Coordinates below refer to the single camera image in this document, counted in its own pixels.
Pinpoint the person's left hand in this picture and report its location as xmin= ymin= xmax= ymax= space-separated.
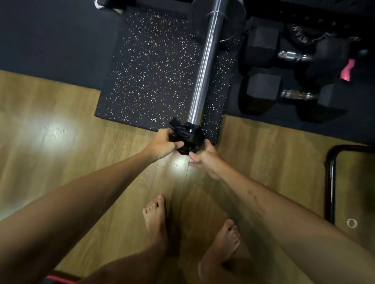
xmin=143 ymin=128 xmax=184 ymax=162

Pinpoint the person's right hand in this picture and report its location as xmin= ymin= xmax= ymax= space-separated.
xmin=188 ymin=139 xmax=227 ymax=180

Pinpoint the black barbell collar clamp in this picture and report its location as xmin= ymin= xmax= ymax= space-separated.
xmin=168 ymin=117 xmax=205 ymax=155

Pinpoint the person's right forearm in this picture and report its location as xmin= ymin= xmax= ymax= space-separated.
xmin=212 ymin=165 xmax=375 ymax=284

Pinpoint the person's left forearm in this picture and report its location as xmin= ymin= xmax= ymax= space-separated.
xmin=0 ymin=151 xmax=160 ymax=284

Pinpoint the black speckled rubber mat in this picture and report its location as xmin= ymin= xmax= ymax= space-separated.
xmin=94 ymin=5 xmax=242 ymax=146

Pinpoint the person's left foot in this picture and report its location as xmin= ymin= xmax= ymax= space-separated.
xmin=77 ymin=194 xmax=169 ymax=284

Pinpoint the person's foot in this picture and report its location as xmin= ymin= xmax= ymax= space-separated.
xmin=77 ymin=194 xmax=169 ymax=284
xmin=197 ymin=219 xmax=258 ymax=284

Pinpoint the chrome barbell bar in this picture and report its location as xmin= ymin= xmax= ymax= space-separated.
xmin=186 ymin=0 xmax=229 ymax=126

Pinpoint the person's right foot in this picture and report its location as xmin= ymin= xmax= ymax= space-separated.
xmin=197 ymin=219 xmax=258 ymax=284

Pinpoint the black hex dumbbell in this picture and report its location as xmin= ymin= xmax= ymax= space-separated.
xmin=238 ymin=73 xmax=349 ymax=123
xmin=242 ymin=26 xmax=350 ymax=84

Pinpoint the dark floor mat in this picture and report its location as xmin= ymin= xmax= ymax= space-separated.
xmin=0 ymin=0 xmax=123 ymax=91

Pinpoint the black lettered weight plate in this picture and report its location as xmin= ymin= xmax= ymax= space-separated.
xmin=284 ymin=23 xmax=331 ymax=44

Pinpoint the pink dumbbell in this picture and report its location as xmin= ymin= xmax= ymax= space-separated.
xmin=340 ymin=59 xmax=356 ymax=82

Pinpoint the black metal frame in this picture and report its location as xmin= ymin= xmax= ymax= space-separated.
xmin=324 ymin=145 xmax=375 ymax=226

